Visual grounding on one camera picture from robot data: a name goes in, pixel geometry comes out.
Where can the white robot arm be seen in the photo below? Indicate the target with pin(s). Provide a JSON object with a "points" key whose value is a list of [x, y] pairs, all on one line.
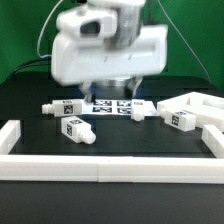
{"points": [[124, 8]]}

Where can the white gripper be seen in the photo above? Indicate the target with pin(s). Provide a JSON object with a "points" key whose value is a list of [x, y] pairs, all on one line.
{"points": [[94, 45]]}

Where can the green backdrop curtain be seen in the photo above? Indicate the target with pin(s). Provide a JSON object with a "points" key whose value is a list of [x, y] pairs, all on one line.
{"points": [[195, 41]]}

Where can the white U-shaped fence frame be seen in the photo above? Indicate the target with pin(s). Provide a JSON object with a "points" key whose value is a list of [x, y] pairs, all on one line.
{"points": [[102, 169]]}

